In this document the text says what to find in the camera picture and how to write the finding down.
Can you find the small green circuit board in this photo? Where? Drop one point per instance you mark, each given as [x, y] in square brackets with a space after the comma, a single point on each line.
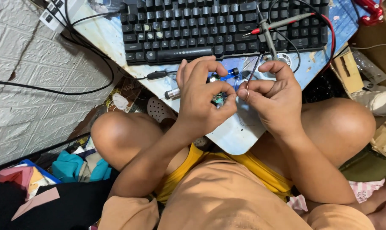
[218, 98]

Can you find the person's right hand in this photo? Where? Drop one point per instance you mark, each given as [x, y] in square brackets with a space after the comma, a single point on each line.
[280, 102]

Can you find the pink striped cloth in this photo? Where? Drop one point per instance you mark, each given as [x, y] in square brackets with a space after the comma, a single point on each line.
[363, 190]

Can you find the silver cylindrical plug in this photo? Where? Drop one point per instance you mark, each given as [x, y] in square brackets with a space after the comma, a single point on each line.
[172, 93]

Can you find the grey probe with red tip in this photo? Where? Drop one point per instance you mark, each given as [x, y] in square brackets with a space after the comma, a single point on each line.
[282, 23]

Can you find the orange shirt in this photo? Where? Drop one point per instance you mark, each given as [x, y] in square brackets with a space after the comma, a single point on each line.
[228, 201]

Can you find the clear plastic bottle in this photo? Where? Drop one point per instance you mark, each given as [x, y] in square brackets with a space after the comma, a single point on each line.
[368, 67]

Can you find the yellow shorts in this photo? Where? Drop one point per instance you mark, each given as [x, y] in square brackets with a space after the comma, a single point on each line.
[260, 172]

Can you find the thin metal forceps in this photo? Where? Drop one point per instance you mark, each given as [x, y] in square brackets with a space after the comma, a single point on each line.
[253, 74]

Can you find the heap of mixed clothes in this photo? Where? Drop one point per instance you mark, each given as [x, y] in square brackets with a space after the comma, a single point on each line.
[46, 191]

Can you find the shiny red object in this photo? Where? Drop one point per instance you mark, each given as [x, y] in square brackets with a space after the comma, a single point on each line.
[370, 11]

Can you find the white shoe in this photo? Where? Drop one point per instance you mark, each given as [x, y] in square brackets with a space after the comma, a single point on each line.
[379, 100]

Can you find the beige perforated sandal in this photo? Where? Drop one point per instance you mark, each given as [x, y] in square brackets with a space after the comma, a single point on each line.
[159, 110]

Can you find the black computer keyboard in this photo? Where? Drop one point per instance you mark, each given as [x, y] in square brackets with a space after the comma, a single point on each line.
[212, 28]

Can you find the brown cardboard box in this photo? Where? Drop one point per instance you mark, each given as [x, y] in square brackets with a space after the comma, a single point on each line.
[347, 68]

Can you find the person's left hand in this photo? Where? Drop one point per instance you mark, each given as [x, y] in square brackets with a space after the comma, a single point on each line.
[196, 105]

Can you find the white face mask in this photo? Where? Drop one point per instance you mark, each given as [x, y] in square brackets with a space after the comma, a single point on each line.
[120, 101]

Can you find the grey probe with black tip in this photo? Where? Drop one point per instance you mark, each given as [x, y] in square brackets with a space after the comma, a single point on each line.
[268, 36]

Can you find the white power strip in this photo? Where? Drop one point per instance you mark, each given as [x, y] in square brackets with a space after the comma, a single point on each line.
[57, 14]

